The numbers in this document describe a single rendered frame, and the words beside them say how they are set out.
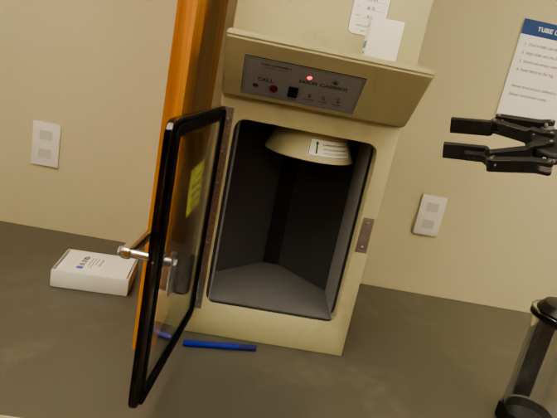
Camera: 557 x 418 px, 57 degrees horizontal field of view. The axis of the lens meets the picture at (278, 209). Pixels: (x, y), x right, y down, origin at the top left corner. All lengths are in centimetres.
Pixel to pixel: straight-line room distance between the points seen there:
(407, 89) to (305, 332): 51
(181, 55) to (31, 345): 55
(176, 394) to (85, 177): 74
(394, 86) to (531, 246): 88
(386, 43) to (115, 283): 72
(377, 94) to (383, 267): 73
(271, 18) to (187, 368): 62
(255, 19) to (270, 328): 58
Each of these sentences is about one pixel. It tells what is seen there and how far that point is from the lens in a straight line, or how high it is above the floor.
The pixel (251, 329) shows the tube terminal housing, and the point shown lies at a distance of 104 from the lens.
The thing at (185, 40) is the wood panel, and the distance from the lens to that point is 83.
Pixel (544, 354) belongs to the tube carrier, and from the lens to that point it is 99.
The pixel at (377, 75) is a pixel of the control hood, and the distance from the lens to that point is 82.
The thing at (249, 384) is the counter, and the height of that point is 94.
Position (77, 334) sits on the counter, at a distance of 102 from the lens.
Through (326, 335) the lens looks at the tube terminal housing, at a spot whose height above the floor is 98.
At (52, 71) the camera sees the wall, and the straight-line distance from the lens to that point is 144.
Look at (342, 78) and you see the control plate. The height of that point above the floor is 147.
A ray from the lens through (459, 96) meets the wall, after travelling 143.
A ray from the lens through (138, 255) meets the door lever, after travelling 70.
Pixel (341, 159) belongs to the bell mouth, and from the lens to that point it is 97.
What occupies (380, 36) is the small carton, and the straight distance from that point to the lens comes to 84.
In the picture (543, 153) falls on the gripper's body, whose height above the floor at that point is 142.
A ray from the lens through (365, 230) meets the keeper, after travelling 97.
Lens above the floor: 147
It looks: 16 degrees down
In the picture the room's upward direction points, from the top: 11 degrees clockwise
